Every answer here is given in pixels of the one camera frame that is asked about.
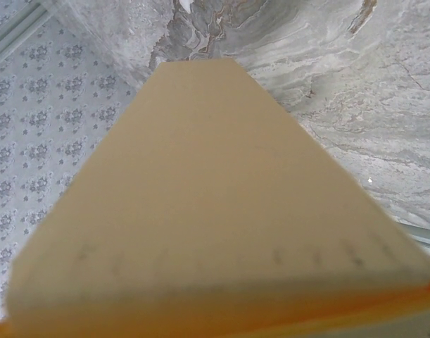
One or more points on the orange paper box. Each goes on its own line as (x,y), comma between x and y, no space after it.
(214,176)

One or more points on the left aluminium frame post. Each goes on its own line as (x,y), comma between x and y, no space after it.
(14,31)

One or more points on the aluminium mounting rail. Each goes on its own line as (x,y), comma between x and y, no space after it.
(424,239)

